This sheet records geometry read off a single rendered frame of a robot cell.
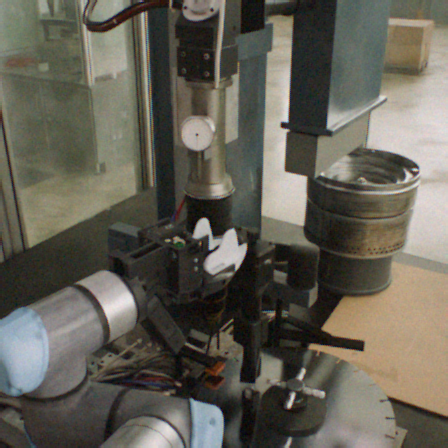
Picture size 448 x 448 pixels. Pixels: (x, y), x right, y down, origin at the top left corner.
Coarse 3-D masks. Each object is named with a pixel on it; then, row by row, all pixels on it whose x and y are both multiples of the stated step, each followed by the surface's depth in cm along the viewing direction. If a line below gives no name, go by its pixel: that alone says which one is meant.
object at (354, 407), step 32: (288, 352) 107; (320, 352) 107; (224, 384) 100; (256, 384) 100; (320, 384) 100; (352, 384) 100; (224, 416) 93; (256, 416) 93; (352, 416) 93; (384, 416) 93
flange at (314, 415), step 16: (304, 384) 98; (272, 400) 95; (304, 400) 93; (320, 400) 95; (272, 416) 91; (288, 416) 91; (304, 416) 91; (320, 416) 91; (288, 432) 90; (304, 432) 89
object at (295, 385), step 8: (296, 376) 94; (272, 384) 93; (280, 384) 93; (288, 384) 92; (296, 384) 92; (288, 392) 92; (296, 392) 91; (304, 392) 91; (312, 392) 91; (320, 392) 91; (288, 400) 89; (296, 400) 92; (288, 408) 88
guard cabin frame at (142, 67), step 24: (144, 24) 208; (144, 48) 212; (144, 72) 215; (0, 96) 167; (144, 96) 219; (0, 120) 169; (144, 120) 224; (0, 144) 171; (144, 144) 230; (0, 168) 173; (144, 168) 234; (0, 192) 176; (0, 216) 178; (24, 240) 188
